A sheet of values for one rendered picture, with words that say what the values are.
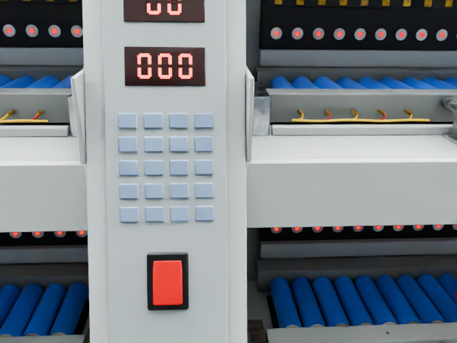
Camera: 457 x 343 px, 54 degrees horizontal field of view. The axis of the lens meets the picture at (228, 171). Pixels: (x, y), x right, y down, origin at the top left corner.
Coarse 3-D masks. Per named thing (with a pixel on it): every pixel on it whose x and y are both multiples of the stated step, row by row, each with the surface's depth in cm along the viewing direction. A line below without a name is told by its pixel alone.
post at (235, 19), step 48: (96, 0) 26; (240, 0) 26; (96, 48) 26; (240, 48) 26; (96, 96) 26; (240, 96) 26; (96, 144) 26; (240, 144) 27; (96, 192) 26; (240, 192) 27; (96, 240) 26; (240, 240) 27; (96, 288) 26; (240, 288) 27; (96, 336) 27; (240, 336) 27
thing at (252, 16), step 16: (256, 0) 46; (256, 16) 46; (256, 32) 46; (256, 48) 46; (256, 64) 46; (256, 240) 47; (256, 256) 47; (352, 256) 48; (368, 256) 48; (384, 256) 48; (400, 256) 48
